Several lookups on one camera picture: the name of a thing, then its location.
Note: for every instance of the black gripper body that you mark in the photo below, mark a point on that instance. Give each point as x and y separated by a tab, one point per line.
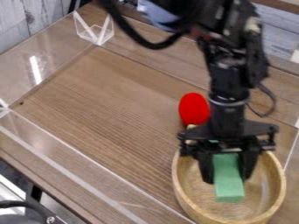
200	140

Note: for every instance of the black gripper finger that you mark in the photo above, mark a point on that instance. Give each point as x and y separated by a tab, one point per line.
204	159
247	161

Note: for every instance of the green rectangular block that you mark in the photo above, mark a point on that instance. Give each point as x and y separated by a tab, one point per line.
227	180

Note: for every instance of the brown wooden bowl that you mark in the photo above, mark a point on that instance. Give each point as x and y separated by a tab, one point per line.
195	195

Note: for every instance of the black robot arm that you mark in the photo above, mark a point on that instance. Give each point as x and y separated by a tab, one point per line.
228	32

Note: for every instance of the red plush ball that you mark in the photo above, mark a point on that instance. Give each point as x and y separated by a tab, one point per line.
193	109

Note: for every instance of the clear acrylic enclosure wall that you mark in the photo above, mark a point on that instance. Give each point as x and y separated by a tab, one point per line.
89	122

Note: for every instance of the clear acrylic corner bracket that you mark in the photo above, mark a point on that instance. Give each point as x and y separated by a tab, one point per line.
95	34

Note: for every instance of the black table frame bracket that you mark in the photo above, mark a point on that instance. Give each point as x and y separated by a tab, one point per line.
39	212

